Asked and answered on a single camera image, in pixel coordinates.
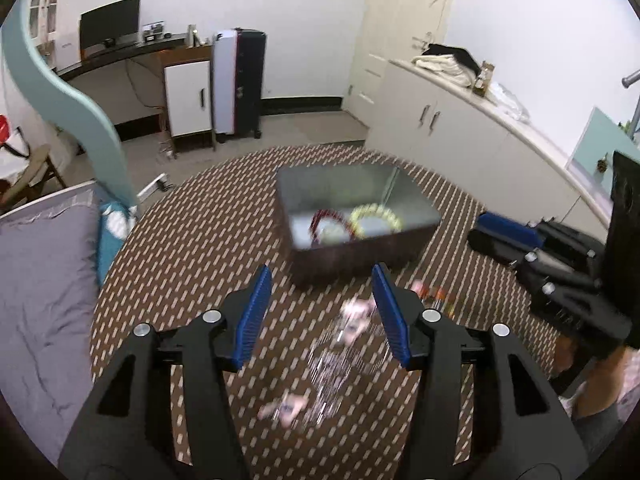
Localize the glass bottle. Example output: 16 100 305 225
472 60 496 97

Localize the cream door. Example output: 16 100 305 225
345 0 458 126

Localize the white box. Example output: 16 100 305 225
52 30 83 71

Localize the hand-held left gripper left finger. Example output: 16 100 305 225
57 263 273 480

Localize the black and white suitcase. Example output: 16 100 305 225
210 27 267 142

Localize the teal bunk bed frame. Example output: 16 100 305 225
0 0 141 211

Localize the black garment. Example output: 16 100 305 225
421 44 483 76

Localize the white sideboard cabinet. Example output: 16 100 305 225
365 57 613 246

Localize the black cable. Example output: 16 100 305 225
125 57 166 111

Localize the blue patterned bed sheet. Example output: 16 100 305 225
97 200 136 286

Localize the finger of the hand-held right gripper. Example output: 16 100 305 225
468 229 633 358
477 212 608 281

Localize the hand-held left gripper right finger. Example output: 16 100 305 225
371 262 588 480

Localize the person's grey clothing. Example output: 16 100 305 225
570 400 633 466

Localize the white glass door cabinet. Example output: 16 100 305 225
27 0 63 41

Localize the grey blanket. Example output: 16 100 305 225
0 195 108 456

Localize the person's right forearm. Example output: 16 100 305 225
555 335 636 418

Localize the red bead bracelet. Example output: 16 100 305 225
310 210 358 248

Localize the white tote bag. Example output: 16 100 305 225
0 127 33 181

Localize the yellow bead bracelet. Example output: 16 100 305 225
348 203 403 238

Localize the brown dotted tablecloth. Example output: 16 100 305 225
90 144 576 480

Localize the dark wooden desk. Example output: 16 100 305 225
55 35 216 91

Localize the pink jewelry piece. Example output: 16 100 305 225
257 392 311 426
342 297 378 346

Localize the white door small cabinet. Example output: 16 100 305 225
159 47 216 153

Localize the colourful bead bracelet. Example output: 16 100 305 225
412 282 456 318

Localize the metal box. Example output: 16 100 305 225
276 164 443 288

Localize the teal glass panel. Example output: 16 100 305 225
565 106 640 196

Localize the wooden chair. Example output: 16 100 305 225
0 142 68 211

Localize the white clothes pile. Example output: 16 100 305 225
411 52 476 88

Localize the clear plastic bag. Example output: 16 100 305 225
487 80 531 121

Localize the black monitor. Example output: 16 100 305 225
79 0 142 58

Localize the grey metal pole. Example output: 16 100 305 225
620 67 640 133

